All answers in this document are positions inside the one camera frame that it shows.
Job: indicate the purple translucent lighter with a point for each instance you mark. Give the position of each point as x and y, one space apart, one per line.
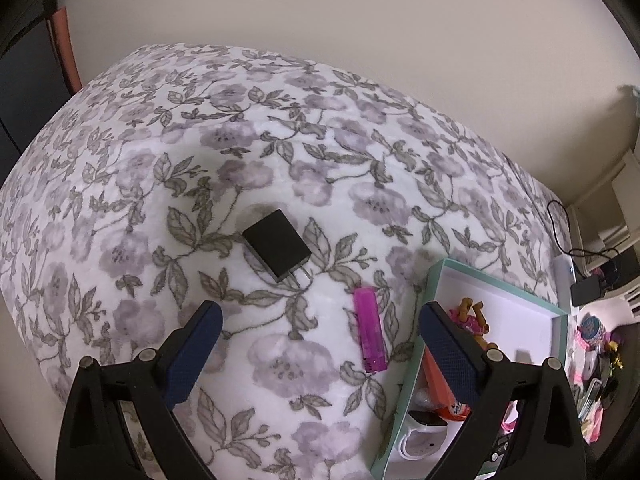
369 330

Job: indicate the floral grey white blanket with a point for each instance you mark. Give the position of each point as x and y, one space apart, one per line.
225 135

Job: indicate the iridescent wristwatch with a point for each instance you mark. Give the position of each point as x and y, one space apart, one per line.
591 331

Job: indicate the teal white shallow tray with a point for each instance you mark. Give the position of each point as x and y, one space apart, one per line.
520 320

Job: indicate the dark cabinet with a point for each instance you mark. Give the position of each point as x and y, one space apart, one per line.
25 90

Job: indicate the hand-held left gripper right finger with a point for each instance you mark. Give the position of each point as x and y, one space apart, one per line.
450 360

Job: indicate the white wooden rack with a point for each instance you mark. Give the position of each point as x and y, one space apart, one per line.
620 210

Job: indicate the red-brown upright board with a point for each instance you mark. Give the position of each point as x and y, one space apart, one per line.
66 47

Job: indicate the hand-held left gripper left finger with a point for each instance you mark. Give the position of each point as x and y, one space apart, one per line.
192 355

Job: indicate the smartphone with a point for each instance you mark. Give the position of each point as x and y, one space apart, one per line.
592 396

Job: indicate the black power adapter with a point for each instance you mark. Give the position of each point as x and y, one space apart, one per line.
585 290

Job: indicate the pink brown toy figure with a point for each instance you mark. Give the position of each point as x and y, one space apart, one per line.
472 317

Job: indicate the orange blue rectangular case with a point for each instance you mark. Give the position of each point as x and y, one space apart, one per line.
434 380

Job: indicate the white power strip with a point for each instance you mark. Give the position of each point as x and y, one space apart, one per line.
565 272

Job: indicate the black gold trinket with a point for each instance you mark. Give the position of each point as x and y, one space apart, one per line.
611 357

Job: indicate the pink white knitted pouch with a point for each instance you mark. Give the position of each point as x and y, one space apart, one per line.
585 365

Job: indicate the white smartwatch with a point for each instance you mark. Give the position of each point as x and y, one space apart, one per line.
422 437

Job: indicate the black charger plug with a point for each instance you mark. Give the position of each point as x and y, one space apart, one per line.
275 245

